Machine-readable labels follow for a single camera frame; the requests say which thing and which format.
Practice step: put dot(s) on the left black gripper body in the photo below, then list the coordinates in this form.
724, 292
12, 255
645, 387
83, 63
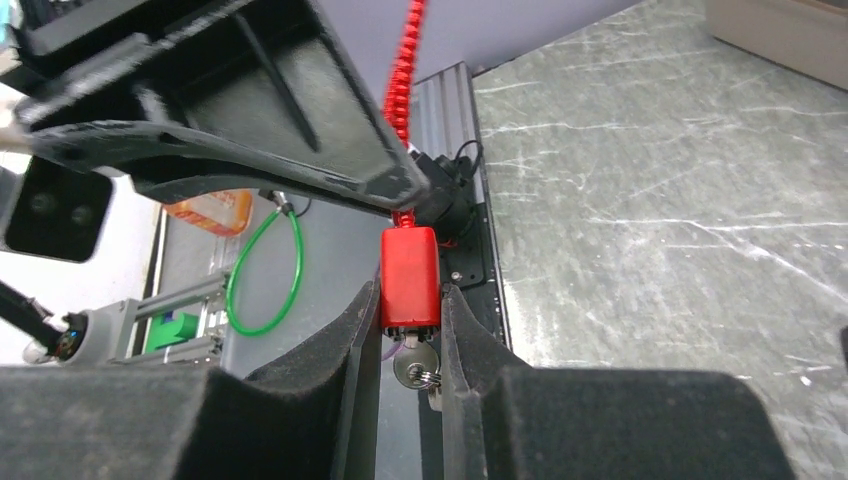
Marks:
42, 39

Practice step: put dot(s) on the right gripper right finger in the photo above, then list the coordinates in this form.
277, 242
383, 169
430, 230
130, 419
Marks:
503, 419

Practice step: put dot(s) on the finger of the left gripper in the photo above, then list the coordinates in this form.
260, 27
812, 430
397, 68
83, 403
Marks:
238, 94

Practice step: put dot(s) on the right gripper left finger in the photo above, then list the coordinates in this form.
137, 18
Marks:
312, 413

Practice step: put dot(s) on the silver key bunch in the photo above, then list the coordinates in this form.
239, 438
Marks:
417, 366

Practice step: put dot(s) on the red cable lock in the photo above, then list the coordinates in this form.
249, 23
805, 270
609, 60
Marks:
409, 268

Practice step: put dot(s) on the orange drink bottle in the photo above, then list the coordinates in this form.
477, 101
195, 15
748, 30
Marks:
225, 213

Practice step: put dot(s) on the green plastic block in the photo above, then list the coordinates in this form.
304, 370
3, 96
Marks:
169, 329

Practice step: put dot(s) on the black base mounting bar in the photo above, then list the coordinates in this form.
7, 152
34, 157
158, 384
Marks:
472, 343

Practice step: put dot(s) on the black padlock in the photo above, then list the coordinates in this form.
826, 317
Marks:
844, 344

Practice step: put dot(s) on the brown translucent tool box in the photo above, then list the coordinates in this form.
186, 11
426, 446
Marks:
809, 37

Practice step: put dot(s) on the green cable lock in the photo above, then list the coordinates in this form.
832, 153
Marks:
266, 277

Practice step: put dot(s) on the aluminium frame rail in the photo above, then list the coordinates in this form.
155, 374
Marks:
330, 251

